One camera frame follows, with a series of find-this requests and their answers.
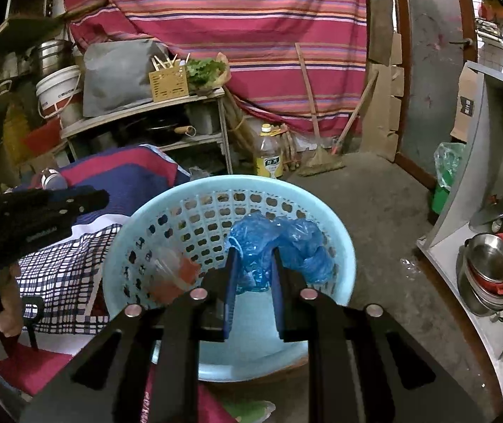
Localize steel cooking pot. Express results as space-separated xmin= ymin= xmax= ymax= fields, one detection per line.
xmin=30 ymin=39 xmax=76 ymax=79

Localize large steel basin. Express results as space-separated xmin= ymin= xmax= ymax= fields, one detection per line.
xmin=455 ymin=253 xmax=503 ymax=319

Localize grey cabinet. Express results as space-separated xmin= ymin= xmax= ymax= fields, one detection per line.
xmin=416 ymin=61 xmax=503 ymax=406

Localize steel pot lid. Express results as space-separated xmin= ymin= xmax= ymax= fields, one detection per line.
xmin=469 ymin=197 xmax=503 ymax=231

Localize light blue plastic basket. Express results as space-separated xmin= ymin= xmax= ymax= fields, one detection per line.
xmin=102 ymin=175 xmax=358 ymax=383

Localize clear red plastic wrapper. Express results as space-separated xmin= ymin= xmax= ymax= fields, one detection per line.
xmin=146 ymin=247 xmax=202 ymax=306

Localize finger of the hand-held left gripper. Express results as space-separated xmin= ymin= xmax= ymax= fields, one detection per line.
xmin=0 ymin=188 xmax=110 ymax=250

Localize red plastic basket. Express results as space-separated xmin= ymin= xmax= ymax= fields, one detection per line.
xmin=21 ymin=119 xmax=63 ymax=156

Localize grey low shelf unit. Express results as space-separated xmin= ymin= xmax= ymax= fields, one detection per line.
xmin=60 ymin=87 xmax=235 ymax=178

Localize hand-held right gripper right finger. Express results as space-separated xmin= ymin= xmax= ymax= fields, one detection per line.
xmin=271 ymin=247 xmax=486 ymax=423

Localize blue plastic bag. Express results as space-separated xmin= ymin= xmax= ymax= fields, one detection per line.
xmin=225 ymin=214 xmax=337 ymax=295

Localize red striped hanging cloth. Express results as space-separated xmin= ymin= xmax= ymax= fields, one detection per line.
xmin=61 ymin=0 xmax=369 ymax=139

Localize yellow chopstick holder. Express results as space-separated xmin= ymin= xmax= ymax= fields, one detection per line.
xmin=148 ymin=53 xmax=191 ymax=103

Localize straw broom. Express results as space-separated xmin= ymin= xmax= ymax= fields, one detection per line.
xmin=295 ymin=42 xmax=347 ymax=176

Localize silver toaster oven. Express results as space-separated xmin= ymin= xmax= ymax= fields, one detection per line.
xmin=0 ymin=0 xmax=55 ymax=28

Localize clear jar silver lid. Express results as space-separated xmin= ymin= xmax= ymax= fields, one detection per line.
xmin=30 ymin=168 xmax=69 ymax=192

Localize wooden shelf rack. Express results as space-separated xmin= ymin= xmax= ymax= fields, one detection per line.
xmin=0 ymin=9 xmax=71 ymax=177

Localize wooden stick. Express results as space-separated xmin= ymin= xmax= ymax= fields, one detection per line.
xmin=332 ymin=69 xmax=380 ymax=156

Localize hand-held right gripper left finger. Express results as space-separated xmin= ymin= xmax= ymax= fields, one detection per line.
xmin=20 ymin=247 xmax=240 ymax=423

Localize striped blue red blanket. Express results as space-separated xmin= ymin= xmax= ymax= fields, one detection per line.
xmin=0 ymin=143 xmax=190 ymax=423

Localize plastic oil bottle yellow cap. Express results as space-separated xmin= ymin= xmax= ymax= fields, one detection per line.
xmin=254 ymin=123 xmax=286 ymax=180

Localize steel bowl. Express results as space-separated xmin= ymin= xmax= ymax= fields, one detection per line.
xmin=465 ymin=233 xmax=503 ymax=282

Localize black pan wooden handle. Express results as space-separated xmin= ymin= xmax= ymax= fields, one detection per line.
xmin=142 ymin=118 xmax=198 ymax=142

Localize printed cardboard box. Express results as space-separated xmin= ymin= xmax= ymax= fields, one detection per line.
xmin=449 ymin=68 xmax=482 ymax=142

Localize grey fabric cushion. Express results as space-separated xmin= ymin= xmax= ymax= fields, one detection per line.
xmin=82 ymin=39 xmax=169 ymax=118

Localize cardboard sheets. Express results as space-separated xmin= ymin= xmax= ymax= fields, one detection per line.
xmin=361 ymin=0 xmax=406 ymax=163

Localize white plastic bucket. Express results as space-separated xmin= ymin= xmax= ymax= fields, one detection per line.
xmin=35 ymin=65 xmax=84 ymax=119

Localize leafy green vegetables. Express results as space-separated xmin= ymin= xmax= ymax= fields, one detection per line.
xmin=184 ymin=56 xmax=230 ymax=92

